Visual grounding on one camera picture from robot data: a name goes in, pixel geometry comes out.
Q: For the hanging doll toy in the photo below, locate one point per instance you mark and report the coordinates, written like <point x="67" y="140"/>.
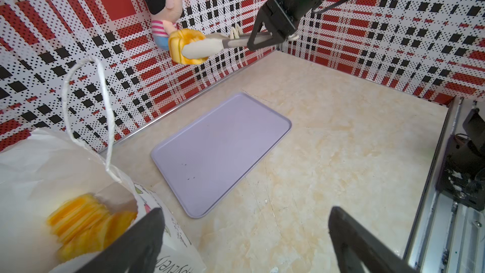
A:
<point x="164" y="15"/>

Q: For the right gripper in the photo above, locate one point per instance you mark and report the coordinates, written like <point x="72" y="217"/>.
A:
<point x="273" y="26"/>

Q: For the round bundt bread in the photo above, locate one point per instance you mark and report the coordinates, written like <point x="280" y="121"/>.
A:
<point x="179" y="39"/>

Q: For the white paper bag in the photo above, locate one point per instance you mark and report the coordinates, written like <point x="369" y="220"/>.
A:
<point x="49" y="168"/>

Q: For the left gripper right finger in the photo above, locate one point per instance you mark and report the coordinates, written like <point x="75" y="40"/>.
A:
<point x="357" y="250"/>

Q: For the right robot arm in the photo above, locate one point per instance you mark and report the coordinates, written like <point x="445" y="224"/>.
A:
<point x="298" y="8"/>

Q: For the long ridged bread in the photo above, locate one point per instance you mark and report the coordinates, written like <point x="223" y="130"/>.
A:
<point x="83" y="225"/>

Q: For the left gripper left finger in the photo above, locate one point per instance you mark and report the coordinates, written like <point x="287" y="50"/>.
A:
<point x="136" y="250"/>

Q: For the lavender tray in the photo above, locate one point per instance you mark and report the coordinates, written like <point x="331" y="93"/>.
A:
<point x="205" y="160"/>

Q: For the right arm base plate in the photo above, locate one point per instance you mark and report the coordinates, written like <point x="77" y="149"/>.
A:
<point x="462" y="175"/>

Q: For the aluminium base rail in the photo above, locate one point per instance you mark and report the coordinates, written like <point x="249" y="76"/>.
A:
<point x="446" y="236"/>

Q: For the metal tongs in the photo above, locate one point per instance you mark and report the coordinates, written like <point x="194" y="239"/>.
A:
<point x="215" y="43"/>

